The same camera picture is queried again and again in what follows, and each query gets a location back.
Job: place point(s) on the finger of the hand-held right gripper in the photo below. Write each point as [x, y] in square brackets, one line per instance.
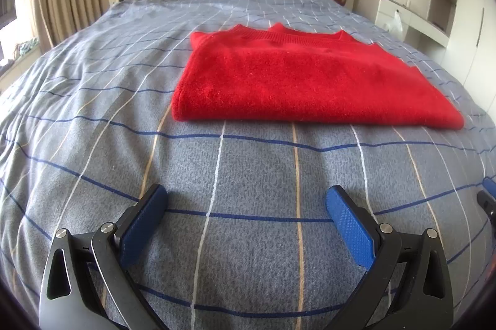
[487, 200]

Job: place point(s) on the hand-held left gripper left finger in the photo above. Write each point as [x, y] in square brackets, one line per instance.
[144, 223]

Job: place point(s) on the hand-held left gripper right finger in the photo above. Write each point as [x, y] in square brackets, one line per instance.
[350, 225]

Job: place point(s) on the red sweater with white rabbit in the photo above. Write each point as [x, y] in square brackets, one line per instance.
[302, 82]

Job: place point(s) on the pile of clothes on windowsill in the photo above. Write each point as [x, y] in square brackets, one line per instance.
[26, 47]

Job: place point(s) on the blue plaid duvet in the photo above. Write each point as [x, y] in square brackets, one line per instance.
[248, 190]

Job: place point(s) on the white wardrobe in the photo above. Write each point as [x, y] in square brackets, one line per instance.
[472, 23]

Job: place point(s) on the white built-in desk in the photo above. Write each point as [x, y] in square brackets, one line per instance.
[418, 21]

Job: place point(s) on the white plastic bag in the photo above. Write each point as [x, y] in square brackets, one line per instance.
[396, 23]

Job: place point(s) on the white windowsill cabinet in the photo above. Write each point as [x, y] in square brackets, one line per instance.
[11, 72]

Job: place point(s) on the window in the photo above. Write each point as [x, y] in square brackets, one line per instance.
[7, 4]

